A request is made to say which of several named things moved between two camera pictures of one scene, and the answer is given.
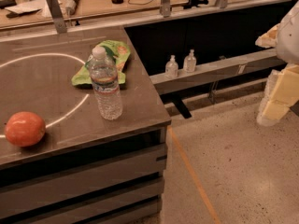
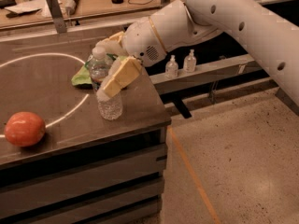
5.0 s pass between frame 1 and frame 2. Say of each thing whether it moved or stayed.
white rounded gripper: moved
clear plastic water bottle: stayed
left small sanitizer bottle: stayed
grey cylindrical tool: stayed
